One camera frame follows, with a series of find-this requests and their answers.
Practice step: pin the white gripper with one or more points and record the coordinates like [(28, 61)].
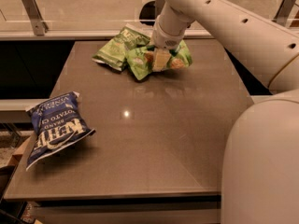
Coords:
[(163, 37)]

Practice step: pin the green rice chip bag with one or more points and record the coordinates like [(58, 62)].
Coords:
[(140, 59)]

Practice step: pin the glass barrier panel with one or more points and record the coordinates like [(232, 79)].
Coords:
[(96, 15)]

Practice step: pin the metal rail bracket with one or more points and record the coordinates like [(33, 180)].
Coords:
[(284, 12), (39, 26), (159, 4)]

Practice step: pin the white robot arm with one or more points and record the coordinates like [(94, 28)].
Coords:
[(260, 172)]

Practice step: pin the black office chair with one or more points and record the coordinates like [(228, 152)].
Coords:
[(147, 14)]

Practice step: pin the right metal rail bracket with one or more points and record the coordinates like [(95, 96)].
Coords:
[(284, 12)]

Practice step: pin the left metal rail bracket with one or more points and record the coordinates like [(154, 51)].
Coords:
[(39, 26)]

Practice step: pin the blue Kettle chip bag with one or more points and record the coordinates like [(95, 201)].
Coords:
[(57, 124)]

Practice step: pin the green jalapeno chip bag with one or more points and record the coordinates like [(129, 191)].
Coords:
[(113, 53)]

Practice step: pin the middle metal rail bracket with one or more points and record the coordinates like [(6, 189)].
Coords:
[(159, 4)]

